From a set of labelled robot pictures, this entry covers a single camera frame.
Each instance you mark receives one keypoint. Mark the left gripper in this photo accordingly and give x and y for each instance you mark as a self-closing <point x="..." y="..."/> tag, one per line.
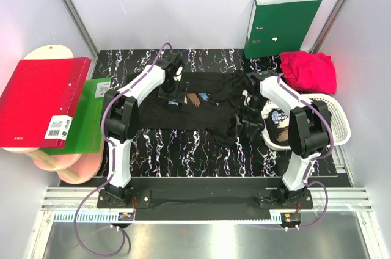
<point x="172" y="94"/>

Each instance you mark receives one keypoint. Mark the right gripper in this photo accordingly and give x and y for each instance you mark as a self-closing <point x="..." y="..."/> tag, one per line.
<point x="245" y="119"/>

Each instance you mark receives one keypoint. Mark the black printed t-shirt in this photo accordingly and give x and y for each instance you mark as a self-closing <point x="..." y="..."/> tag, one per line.
<point x="213" y="102"/>
<point x="277" y="125"/>

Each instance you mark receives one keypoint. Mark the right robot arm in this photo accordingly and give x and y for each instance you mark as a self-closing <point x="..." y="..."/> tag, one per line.
<point x="309" y="128"/>

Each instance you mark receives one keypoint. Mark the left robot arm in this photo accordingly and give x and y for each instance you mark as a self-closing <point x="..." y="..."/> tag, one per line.
<point x="120" y="121"/>

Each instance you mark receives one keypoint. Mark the black printed t-shirt in basket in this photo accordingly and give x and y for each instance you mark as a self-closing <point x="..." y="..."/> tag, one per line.
<point x="277" y="125"/>

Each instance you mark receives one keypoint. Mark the pink folded t-shirt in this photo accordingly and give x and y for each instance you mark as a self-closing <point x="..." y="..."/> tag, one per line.
<point x="309" y="72"/>

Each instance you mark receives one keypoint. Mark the black marble pattern mat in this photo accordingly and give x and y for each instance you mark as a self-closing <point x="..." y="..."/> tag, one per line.
<point x="181" y="153"/>

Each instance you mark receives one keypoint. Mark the green lever arch binder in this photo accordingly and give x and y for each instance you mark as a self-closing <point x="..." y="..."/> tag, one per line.
<point x="277" y="26"/>

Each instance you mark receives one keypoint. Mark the white plastic basket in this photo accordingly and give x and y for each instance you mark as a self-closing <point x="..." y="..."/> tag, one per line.
<point x="339" y="123"/>

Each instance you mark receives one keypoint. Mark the green plastic folder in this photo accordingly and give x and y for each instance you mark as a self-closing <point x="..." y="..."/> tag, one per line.
<point x="84" y="135"/>

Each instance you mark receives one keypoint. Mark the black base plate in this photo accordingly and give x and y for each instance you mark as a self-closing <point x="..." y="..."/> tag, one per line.
<point x="202" y="199"/>

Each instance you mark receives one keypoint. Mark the red ring binder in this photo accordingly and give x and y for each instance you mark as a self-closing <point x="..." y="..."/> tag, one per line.
<point x="40" y="100"/>

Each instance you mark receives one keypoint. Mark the aluminium rail frame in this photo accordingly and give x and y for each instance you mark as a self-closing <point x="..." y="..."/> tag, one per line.
<point x="78" y="204"/>

